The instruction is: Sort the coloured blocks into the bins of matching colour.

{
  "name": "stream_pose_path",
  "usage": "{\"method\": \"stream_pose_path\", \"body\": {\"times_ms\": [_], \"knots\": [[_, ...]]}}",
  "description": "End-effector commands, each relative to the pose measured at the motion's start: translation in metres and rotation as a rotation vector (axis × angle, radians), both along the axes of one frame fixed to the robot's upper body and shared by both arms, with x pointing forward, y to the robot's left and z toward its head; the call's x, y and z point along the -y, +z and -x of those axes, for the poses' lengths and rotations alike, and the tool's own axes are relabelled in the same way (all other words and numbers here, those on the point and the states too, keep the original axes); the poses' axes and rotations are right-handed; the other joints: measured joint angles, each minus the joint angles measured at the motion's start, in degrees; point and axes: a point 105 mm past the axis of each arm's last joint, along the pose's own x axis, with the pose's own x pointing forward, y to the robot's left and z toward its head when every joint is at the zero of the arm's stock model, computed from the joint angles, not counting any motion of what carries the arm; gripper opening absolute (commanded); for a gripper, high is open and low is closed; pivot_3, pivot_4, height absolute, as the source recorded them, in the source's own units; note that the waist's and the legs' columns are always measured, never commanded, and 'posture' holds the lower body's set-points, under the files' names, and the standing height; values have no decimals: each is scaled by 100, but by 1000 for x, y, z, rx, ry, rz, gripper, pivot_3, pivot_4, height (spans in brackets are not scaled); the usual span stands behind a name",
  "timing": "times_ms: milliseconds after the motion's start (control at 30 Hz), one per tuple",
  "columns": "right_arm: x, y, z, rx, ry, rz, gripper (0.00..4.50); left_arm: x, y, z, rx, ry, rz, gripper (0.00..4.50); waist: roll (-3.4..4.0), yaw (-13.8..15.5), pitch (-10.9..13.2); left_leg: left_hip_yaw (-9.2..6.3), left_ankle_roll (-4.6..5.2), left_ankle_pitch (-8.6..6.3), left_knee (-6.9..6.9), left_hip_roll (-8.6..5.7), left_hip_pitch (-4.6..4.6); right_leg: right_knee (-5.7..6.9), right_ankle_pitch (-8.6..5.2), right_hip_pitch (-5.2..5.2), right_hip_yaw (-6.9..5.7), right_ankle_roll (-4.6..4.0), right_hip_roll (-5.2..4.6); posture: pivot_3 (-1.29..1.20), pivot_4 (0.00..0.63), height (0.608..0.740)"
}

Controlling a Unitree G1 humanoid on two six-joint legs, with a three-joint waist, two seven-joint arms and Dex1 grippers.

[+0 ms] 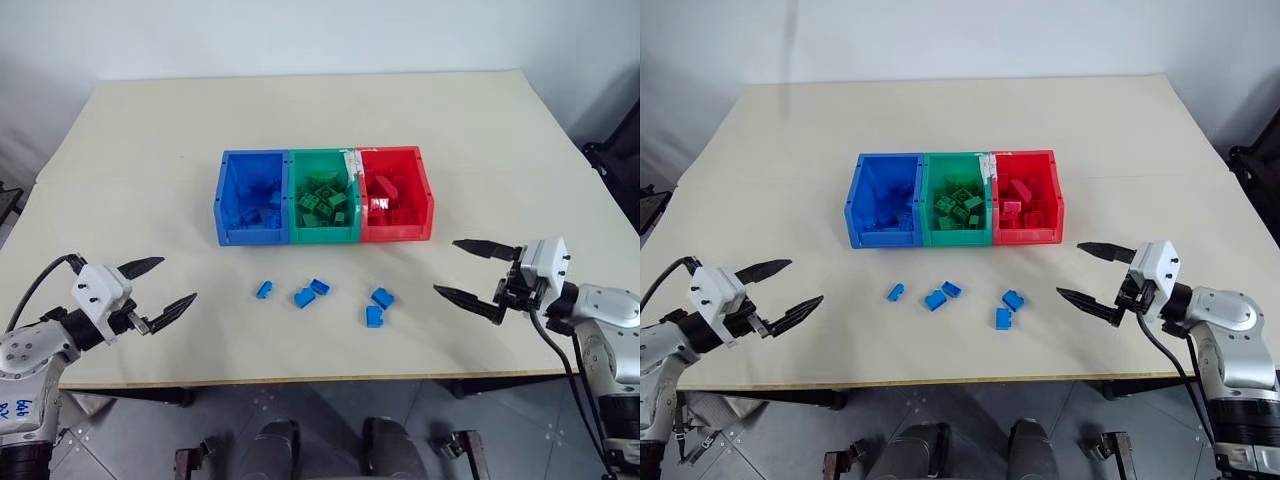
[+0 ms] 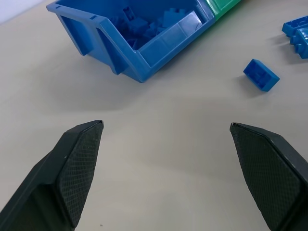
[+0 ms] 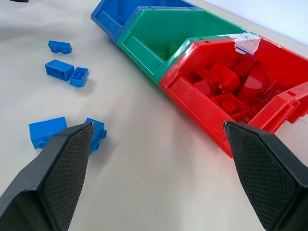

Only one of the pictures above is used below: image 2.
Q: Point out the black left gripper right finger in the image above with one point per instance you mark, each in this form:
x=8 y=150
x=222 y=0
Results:
x=267 y=173

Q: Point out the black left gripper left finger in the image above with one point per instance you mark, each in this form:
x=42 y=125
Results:
x=72 y=168

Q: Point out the small blue building block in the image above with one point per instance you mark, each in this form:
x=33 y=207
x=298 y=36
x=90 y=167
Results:
x=261 y=75

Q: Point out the light blue building block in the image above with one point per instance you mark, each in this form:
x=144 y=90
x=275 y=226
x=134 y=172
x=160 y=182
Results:
x=302 y=42

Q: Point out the blue plastic storage bin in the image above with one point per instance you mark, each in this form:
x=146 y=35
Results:
x=134 y=45

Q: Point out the green plastic storage bin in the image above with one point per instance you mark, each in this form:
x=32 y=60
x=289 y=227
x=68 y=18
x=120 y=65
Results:
x=222 y=7

